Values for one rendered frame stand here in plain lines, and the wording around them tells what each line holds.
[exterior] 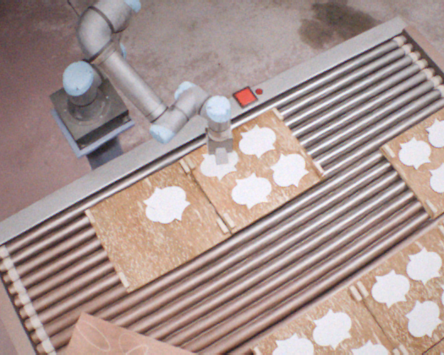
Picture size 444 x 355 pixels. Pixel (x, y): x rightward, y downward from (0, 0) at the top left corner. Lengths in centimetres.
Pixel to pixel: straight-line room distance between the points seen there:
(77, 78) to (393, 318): 140
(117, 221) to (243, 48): 183
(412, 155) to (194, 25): 193
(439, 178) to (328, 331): 74
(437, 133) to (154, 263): 121
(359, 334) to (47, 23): 287
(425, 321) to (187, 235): 90
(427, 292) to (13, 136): 248
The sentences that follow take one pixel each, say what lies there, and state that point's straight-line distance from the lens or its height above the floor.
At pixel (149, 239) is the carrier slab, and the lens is 204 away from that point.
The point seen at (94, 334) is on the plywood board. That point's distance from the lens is 188.
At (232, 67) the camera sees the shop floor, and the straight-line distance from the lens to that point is 353.
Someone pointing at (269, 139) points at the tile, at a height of 94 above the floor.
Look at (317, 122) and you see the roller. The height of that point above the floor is 92.
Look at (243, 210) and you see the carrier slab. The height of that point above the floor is 94.
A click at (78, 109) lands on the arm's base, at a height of 103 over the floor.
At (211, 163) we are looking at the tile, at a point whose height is 94.
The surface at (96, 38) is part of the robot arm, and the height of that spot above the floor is 154.
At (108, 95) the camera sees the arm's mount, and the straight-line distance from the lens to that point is 231.
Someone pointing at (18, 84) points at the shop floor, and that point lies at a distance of 370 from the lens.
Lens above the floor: 285
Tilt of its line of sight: 65 degrees down
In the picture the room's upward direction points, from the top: 1 degrees clockwise
